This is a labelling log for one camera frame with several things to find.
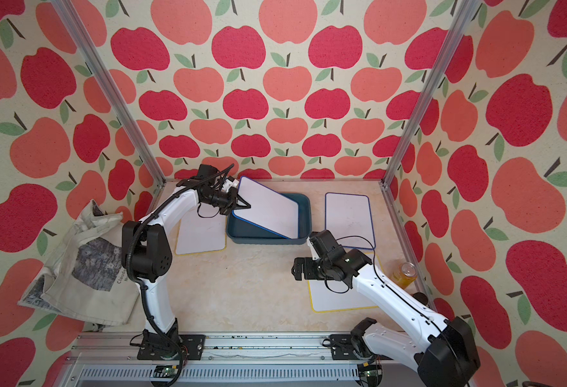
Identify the aluminium frame post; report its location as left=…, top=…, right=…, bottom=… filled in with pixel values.
left=380, top=0, right=482, bottom=190
left=50, top=0, right=167, bottom=185

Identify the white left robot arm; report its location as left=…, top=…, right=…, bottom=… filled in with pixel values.
left=121, top=164, right=251, bottom=363

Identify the left aluminium frame post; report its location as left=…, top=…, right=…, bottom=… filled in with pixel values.
left=50, top=0, right=167, bottom=185

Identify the dark teal storage box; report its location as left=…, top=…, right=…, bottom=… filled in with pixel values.
left=226, top=193, right=312, bottom=245

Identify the orange drink can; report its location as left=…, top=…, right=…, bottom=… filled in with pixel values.
left=391, top=262, right=418, bottom=290

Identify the beige printed tote bag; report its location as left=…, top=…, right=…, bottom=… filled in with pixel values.
left=17, top=201, right=138, bottom=326

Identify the yellow-framed whiteboard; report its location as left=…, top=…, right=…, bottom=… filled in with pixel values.
left=175, top=204, right=226, bottom=255
left=308, top=281, right=377, bottom=313

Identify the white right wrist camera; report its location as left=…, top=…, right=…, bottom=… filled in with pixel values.
left=307, top=239, right=320, bottom=261

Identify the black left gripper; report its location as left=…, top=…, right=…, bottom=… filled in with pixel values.
left=203, top=187, right=252, bottom=214

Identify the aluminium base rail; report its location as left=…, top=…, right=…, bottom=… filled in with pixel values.
left=53, top=331, right=459, bottom=387

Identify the right aluminium frame post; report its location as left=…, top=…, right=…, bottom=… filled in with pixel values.
left=380, top=0, right=482, bottom=190

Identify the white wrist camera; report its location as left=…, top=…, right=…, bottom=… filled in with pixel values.
left=220, top=177, right=239, bottom=192
left=307, top=239, right=320, bottom=261

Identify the blue-framed whiteboard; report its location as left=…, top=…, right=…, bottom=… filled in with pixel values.
left=232, top=177, right=299, bottom=239
left=325, top=192, right=376, bottom=250

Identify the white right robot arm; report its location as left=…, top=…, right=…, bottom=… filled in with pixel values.
left=291, top=230, right=481, bottom=386

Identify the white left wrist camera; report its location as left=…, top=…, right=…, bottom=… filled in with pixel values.
left=220, top=177, right=239, bottom=192

